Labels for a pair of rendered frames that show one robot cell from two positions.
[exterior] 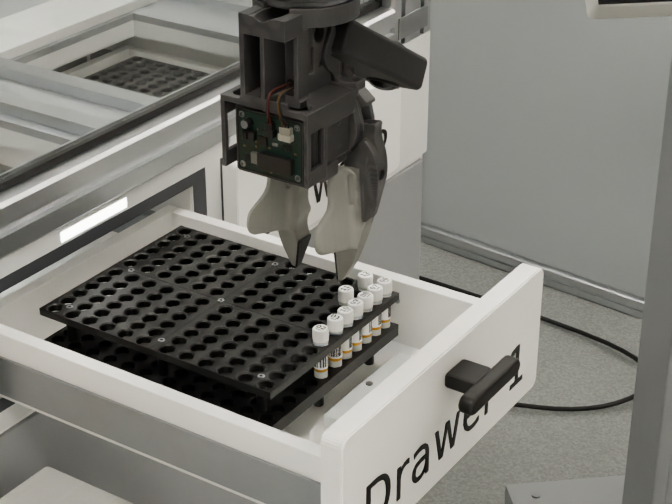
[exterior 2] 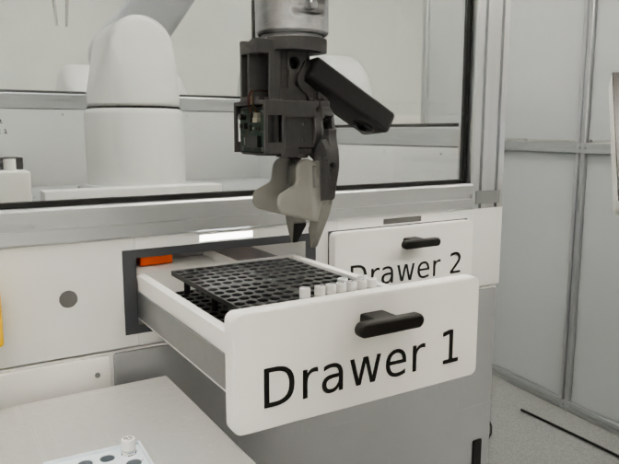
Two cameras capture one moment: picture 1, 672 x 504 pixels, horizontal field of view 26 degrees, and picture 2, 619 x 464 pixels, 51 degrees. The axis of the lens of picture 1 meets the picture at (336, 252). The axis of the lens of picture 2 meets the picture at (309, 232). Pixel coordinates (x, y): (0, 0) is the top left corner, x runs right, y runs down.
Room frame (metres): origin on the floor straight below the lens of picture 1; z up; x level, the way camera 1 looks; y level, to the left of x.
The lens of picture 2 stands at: (0.32, -0.29, 1.08)
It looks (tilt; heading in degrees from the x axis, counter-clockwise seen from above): 9 degrees down; 25
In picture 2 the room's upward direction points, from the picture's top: straight up
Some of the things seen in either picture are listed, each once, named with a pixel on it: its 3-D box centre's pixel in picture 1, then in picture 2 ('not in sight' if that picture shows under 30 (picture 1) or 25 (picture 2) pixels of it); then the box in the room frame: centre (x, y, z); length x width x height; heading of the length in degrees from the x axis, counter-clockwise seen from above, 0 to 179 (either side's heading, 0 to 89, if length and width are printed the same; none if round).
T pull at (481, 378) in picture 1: (475, 379); (381, 321); (0.88, -0.10, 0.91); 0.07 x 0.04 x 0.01; 147
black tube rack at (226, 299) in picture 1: (222, 335); (270, 304); (1.00, 0.09, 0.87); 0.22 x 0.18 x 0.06; 57
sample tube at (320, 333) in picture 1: (320, 354); (305, 307); (0.94, 0.01, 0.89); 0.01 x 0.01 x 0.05
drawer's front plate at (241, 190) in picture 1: (318, 163); (404, 259); (1.33, 0.02, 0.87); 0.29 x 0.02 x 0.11; 147
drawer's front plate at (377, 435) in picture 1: (440, 406); (365, 345); (0.89, -0.08, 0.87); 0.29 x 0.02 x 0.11; 147
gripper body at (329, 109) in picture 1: (300, 82); (286, 100); (0.92, 0.02, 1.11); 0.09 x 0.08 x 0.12; 147
